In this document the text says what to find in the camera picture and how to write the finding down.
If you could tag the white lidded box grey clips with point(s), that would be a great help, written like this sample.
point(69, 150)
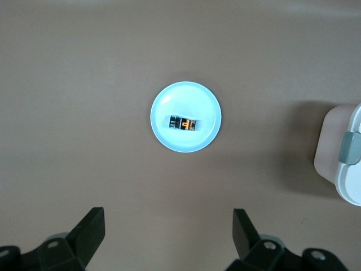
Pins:
point(347, 178)

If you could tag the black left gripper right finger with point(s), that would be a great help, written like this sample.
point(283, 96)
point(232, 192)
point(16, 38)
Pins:
point(242, 234)

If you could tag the light blue round plate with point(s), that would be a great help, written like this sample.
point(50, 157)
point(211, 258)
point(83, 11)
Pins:
point(186, 96)

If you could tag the brown table mat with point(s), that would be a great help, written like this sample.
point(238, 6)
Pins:
point(84, 113)

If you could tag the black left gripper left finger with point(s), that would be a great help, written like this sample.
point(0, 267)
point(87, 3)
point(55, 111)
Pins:
point(87, 231)

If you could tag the orange and black switch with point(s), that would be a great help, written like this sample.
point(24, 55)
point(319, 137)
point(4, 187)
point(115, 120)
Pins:
point(184, 123)

